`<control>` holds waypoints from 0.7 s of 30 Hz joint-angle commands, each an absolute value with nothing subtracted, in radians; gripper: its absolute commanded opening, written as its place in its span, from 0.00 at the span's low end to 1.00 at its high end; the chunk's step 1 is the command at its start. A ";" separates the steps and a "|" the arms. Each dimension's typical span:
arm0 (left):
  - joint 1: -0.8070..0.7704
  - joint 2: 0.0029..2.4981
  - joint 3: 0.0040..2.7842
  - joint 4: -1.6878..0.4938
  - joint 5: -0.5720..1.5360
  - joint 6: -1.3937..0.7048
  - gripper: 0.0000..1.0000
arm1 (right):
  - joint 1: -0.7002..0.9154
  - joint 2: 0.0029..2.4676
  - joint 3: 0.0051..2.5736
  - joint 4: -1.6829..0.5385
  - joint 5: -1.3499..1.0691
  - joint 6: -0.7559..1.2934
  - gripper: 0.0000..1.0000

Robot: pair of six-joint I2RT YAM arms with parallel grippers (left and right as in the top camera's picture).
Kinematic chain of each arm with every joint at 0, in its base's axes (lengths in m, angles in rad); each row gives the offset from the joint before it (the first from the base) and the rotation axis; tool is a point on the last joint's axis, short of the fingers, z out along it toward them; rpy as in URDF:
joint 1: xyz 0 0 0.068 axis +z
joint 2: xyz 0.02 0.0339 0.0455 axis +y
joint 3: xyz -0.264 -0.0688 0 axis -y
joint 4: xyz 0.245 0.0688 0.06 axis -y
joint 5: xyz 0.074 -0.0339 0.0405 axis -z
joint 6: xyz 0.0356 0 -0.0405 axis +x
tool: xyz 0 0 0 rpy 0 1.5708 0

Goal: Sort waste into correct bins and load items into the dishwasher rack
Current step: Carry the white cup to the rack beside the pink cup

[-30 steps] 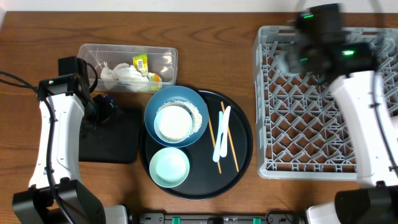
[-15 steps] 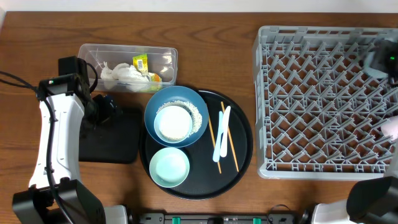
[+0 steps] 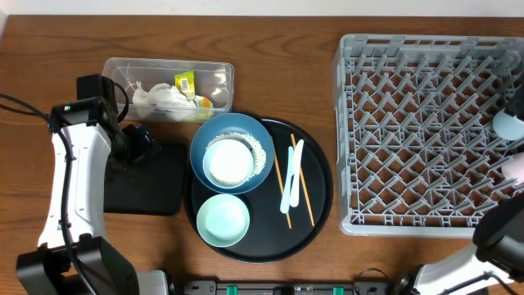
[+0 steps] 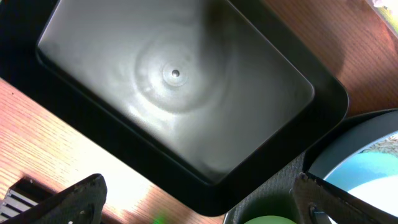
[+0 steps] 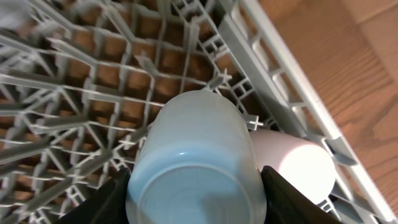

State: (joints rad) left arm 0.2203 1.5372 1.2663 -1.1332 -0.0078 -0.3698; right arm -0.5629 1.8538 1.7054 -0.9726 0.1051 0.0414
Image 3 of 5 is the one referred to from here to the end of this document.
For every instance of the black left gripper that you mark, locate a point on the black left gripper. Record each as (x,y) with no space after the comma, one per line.
(139,142)

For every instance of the white napkin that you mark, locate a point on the white napkin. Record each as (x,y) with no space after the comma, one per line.
(144,100)
(175,105)

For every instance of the yellow snack wrapper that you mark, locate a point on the yellow snack wrapper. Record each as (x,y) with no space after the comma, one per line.
(185,82)

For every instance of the light blue small bowl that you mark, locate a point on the light blue small bowl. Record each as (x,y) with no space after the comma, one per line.
(228,163)

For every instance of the teal green bowl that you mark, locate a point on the teal green bowl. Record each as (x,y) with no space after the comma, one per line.
(223,220)

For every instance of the light blue cup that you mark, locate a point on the light blue cup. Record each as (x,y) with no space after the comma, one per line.
(508,127)

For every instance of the pink cup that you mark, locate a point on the pink cup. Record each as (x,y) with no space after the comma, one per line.
(514,168)

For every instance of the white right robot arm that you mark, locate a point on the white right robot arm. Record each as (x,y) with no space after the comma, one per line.
(495,255)

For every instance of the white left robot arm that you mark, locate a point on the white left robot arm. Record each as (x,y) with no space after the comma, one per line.
(74,255)

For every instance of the clear plastic waste bin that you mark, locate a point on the clear plastic waste bin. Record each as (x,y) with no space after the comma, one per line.
(214,80)

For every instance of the grey dishwasher rack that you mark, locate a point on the grey dishwasher rack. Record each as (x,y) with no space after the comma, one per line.
(416,151)

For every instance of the black rectangular tray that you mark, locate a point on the black rectangular tray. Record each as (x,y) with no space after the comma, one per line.
(153,185)

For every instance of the dark blue plate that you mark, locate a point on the dark blue plate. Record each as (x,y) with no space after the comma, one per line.
(223,124)

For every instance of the round black serving tray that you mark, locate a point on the round black serving tray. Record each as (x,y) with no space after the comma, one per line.
(268,238)

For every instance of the right wooden chopstick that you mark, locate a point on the right wooden chopstick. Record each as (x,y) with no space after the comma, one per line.
(303,184)

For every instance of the black rail with green clips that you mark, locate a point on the black rail with green clips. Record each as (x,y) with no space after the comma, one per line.
(211,287)

